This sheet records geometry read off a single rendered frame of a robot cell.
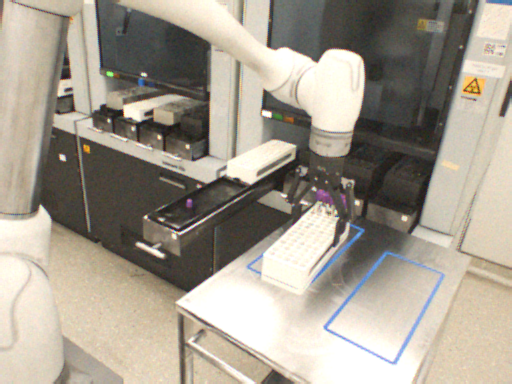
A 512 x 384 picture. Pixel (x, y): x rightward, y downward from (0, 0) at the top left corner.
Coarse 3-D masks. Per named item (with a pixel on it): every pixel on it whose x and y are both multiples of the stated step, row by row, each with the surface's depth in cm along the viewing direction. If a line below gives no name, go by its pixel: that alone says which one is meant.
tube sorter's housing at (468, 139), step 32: (256, 0) 142; (480, 0) 109; (256, 32) 146; (256, 96) 155; (256, 128) 160; (288, 128) 177; (448, 128) 124; (480, 128) 119; (448, 160) 127; (480, 160) 132; (448, 192) 130; (480, 192) 214; (224, 224) 174; (256, 224) 165; (416, 224) 140; (448, 224) 134; (224, 256) 181
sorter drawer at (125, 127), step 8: (120, 120) 188; (128, 120) 186; (144, 120) 187; (120, 128) 189; (128, 128) 186; (136, 128) 183; (112, 136) 187; (120, 136) 186; (128, 136) 188; (136, 136) 185
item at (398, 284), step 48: (384, 240) 114; (240, 288) 92; (336, 288) 95; (384, 288) 96; (432, 288) 97; (192, 336) 92; (240, 336) 80; (288, 336) 81; (336, 336) 82; (384, 336) 83; (432, 336) 84
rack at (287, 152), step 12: (264, 144) 158; (276, 144) 160; (288, 144) 160; (240, 156) 146; (252, 156) 147; (264, 156) 149; (276, 156) 149; (288, 156) 160; (228, 168) 142; (240, 168) 139; (252, 168) 138; (264, 168) 153; (276, 168) 151; (252, 180) 139
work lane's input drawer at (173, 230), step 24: (288, 168) 155; (192, 192) 131; (216, 192) 135; (240, 192) 134; (264, 192) 145; (168, 216) 116; (192, 216) 121; (216, 216) 124; (168, 240) 115; (192, 240) 118
